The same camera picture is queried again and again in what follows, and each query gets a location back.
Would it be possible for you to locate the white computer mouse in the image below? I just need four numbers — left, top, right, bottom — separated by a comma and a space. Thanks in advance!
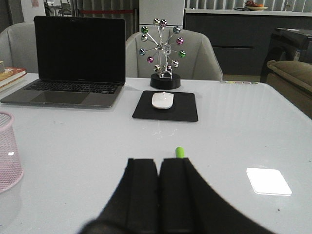
151, 92, 174, 109

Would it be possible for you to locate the black side cabinet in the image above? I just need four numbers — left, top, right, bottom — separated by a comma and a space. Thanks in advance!
260, 28, 312, 83

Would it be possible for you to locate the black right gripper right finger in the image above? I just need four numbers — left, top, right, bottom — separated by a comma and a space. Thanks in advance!
159, 158, 270, 234

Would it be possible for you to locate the grey laptop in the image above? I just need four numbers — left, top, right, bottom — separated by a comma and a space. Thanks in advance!
1, 16, 126, 108

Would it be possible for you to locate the grey armchair left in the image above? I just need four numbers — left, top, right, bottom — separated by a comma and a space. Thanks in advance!
0, 22, 39, 73

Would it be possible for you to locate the olive sofa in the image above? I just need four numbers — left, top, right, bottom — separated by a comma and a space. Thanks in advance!
266, 60, 312, 117

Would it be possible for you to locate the pink mesh pen holder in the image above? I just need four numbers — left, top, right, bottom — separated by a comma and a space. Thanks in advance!
0, 111, 23, 193

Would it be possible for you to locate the fruit bowl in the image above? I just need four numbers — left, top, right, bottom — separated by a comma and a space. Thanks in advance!
245, 0, 267, 11

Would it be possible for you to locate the orange cover book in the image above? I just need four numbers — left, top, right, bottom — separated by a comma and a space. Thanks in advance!
0, 67, 27, 82

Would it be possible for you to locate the ferris wheel desk ornament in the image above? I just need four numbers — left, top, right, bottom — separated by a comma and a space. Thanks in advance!
137, 18, 186, 90

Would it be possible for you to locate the bottom cream book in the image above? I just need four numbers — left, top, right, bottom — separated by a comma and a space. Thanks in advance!
0, 76, 24, 92

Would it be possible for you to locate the grey armchair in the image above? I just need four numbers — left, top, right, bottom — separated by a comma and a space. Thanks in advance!
0, 22, 39, 73
126, 27, 223, 80

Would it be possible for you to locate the green highlighter pen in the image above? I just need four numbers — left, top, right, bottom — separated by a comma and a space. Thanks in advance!
175, 146, 185, 158

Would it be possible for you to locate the dark counter cabinet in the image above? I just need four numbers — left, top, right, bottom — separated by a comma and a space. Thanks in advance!
184, 9, 312, 76

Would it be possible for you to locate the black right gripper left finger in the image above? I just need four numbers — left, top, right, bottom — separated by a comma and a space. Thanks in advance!
80, 158, 158, 234

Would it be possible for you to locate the grey armchair right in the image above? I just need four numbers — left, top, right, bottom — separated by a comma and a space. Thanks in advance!
126, 27, 223, 80

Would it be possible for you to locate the black mouse pad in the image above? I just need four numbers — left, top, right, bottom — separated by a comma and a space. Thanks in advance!
132, 91, 198, 122

